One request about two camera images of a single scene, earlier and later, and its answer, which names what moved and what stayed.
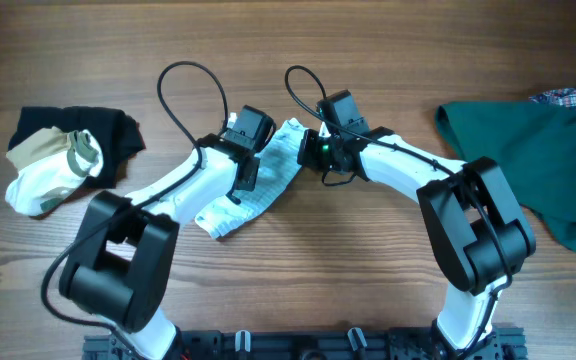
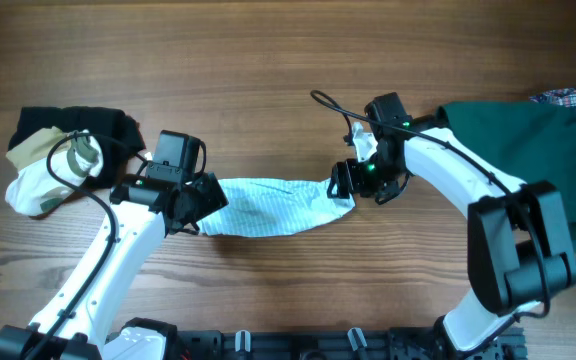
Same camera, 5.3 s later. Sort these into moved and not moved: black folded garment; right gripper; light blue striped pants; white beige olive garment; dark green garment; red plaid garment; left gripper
Moved: right gripper; light blue striped pants; left gripper
Not moved: red plaid garment; black folded garment; dark green garment; white beige olive garment
